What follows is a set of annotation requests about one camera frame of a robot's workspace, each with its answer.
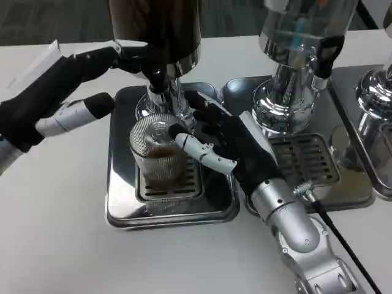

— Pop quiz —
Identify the black tap of clear dispenser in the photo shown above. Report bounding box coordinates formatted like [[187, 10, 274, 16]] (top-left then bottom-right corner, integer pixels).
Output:
[[311, 34, 345, 90]]

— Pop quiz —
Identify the slotted steel drip grid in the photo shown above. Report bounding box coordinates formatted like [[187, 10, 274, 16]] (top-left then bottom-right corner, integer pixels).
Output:
[[134, 158, 206, 202], [267, 132, 342, 185]]

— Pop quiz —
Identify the clear-tank drink dispenser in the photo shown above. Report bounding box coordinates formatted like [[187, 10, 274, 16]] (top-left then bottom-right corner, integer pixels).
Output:
[[251, 0, 349, 135]]

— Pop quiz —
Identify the black tap of coffee dispenser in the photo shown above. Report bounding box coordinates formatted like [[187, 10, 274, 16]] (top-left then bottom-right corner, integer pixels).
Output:
[[146, 62, 168, 94]]

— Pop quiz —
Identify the chrome-footed drink dispenser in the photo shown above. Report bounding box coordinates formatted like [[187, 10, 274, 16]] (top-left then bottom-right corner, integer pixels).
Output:
[[354, 7, 392, 140]]

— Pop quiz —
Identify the clear ribbed glass cup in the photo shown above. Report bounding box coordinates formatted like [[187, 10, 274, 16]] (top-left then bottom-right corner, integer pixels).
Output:
[[128, 113, 189, 191]]

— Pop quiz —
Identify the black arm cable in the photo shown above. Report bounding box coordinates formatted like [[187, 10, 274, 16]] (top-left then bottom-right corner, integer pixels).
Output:
[[293, 181, 384, 294]]

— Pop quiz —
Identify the steel drip tray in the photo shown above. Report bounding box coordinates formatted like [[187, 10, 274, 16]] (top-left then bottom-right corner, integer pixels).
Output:
[[221, 77, 377, 216], [105, 81, 241, 229], [328, 63, 392, 200]]

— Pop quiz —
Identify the dark coffee drink dispenser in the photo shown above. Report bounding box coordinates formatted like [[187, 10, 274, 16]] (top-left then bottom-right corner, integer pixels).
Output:
[[108, 0, 203, 124]]

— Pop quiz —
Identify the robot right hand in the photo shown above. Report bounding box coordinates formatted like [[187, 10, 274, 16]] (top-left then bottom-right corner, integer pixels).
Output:
[[168, 90, 284, 197]]

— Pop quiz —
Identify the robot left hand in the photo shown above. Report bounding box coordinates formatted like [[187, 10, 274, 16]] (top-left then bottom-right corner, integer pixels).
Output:
[[0, 39, 156, 154]]

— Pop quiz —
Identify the black slanted furniture leg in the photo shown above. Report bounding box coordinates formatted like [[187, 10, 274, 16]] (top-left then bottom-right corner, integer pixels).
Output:
[[360, 0, 380, 31]]

